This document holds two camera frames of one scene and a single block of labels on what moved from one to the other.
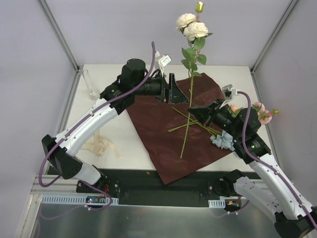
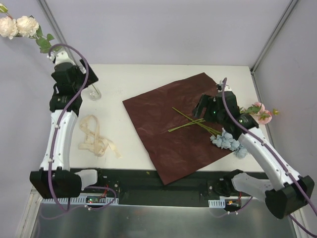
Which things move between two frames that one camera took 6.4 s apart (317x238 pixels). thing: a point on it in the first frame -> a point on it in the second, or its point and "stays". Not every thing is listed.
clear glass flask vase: (94, 93) stays
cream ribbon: (98, 145) stays
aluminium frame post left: (78, 68) stays
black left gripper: (166, 88) -> (89, 75)
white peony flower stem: (196, 32) -> (25, 26)
